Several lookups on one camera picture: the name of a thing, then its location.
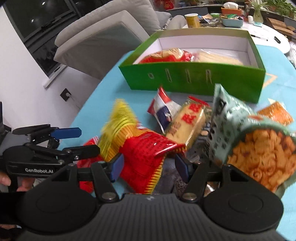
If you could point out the green cardboard box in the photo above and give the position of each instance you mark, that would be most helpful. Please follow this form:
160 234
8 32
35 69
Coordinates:
242 81

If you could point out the red bag in box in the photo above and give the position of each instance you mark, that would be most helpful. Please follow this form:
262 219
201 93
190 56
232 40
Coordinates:
168 55

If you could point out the white oval coffee table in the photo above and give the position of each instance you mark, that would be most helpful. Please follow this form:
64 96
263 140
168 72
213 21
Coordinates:
260 30

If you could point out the glass vase with plant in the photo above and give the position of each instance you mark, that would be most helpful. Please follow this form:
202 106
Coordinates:
258 5

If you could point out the person's left hand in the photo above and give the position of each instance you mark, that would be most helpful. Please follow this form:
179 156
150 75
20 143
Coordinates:
22 183

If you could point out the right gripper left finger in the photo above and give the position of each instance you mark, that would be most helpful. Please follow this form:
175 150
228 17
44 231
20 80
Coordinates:
102 175

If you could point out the blue-grey snack tray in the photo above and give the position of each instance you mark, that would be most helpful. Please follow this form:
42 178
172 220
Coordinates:
232 20

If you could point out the orange tissue box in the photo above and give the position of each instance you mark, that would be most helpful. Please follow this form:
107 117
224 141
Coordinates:
231 8

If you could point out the black remote control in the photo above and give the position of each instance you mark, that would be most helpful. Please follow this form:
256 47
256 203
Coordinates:
277 40

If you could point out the red yellow snack bag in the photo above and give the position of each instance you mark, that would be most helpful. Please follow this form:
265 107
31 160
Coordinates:
144 150

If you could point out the yellow cylindrical can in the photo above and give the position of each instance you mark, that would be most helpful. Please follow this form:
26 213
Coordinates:
192 20

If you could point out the green patterned snack bag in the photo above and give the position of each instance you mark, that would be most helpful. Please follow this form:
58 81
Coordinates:
255 144

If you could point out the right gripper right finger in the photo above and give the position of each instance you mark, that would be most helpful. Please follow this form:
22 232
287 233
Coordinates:
196 175

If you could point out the orange wafer snack pack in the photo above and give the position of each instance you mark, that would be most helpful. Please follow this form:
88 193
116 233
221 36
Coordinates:
277 112

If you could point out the clear cracker pack in box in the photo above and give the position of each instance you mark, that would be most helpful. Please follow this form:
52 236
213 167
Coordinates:
210 57

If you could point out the yellow rice cracker pack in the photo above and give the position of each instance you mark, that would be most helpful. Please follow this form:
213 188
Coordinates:
189 121

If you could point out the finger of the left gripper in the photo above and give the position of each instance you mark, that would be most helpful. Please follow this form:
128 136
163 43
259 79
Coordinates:
68 155
41 133

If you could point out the beige sofa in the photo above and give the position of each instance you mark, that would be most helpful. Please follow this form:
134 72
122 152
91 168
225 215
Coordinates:
95 42

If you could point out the red white blue snack packet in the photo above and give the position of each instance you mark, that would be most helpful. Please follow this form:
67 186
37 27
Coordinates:
163 109

